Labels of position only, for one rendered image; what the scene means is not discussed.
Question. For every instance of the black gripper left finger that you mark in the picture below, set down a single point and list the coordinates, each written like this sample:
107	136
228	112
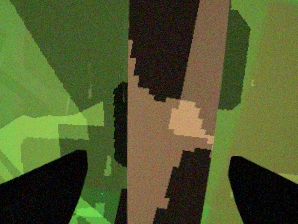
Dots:
47	195

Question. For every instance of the dark brown wooden post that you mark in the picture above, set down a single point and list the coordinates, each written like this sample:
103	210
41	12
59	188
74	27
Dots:
122	210

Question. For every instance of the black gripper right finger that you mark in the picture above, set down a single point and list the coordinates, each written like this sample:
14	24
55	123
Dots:
261	196

